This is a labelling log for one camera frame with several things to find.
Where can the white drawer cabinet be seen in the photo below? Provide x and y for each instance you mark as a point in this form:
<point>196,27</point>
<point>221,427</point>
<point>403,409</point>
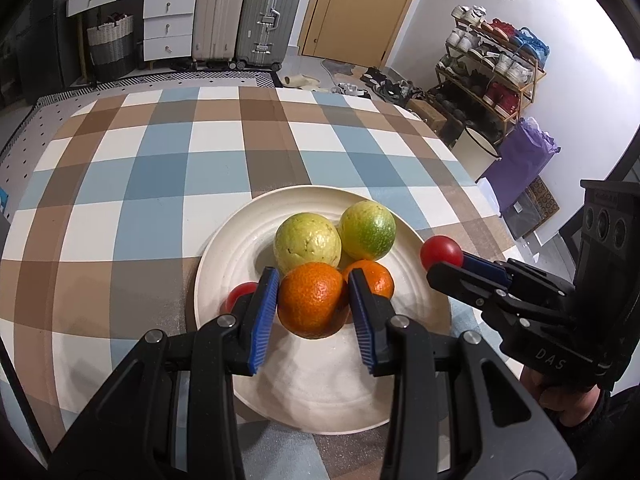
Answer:
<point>167,25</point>

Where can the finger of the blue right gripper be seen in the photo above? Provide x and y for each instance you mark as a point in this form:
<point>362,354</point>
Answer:
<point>486,269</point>
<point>455,282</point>

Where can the purple bag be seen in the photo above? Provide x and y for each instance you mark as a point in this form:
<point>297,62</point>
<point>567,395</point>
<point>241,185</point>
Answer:
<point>522,157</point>

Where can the wooden shoe rack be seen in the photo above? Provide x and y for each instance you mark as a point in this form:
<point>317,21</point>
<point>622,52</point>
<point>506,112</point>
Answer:
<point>489,74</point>

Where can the checkered tablecloth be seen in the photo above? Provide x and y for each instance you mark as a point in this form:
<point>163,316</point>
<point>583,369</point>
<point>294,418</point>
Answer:
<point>123,196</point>

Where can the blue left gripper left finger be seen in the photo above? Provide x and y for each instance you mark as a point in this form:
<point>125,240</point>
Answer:
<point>261,311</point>

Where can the person's right hand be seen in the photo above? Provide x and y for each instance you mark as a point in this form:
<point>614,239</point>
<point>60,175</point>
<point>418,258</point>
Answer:
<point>573,407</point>

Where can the orange tangerine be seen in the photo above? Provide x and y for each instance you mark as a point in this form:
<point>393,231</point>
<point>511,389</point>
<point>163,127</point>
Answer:
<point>312,301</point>
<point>379,279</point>

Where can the cream round plate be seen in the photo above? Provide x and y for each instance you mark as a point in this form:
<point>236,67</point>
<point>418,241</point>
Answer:
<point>312,378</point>

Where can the silver suitcase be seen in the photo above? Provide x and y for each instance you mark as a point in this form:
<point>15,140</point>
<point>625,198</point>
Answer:
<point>264,30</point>

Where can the red tomato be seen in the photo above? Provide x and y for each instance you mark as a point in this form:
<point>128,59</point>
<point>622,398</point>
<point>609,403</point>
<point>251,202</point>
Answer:
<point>243,289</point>
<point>439,249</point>

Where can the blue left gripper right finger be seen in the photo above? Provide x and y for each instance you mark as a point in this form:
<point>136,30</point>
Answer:
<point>370,314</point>

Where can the woven laundry basket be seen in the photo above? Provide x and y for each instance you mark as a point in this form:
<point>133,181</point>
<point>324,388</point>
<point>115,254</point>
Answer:
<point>112,47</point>

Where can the green yellow guava fruit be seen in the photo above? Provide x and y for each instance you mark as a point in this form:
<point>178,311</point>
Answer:
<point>367,230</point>

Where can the beige suitcase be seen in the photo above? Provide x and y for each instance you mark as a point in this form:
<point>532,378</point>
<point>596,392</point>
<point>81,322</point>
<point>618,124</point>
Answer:
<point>215,29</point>

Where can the cream trash bin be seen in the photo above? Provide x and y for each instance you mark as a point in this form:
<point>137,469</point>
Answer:
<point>474,152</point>

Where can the wooden door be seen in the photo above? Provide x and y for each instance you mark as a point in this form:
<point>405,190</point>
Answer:
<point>360,32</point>

